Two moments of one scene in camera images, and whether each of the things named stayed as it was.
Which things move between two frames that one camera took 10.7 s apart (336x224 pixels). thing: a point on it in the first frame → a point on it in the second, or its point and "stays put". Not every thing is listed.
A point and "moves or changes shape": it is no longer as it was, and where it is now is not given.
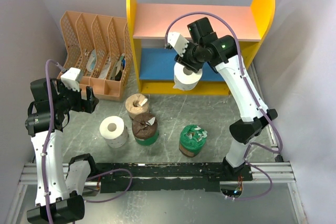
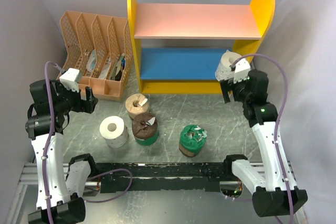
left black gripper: [61, 89] stays put
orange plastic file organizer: [101, 48] stays put
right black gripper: [183, 60] → [227, 85]
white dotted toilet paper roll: [113, 129] stays put
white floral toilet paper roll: [186, 78] moves or changes shape
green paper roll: [192, 139] stays put
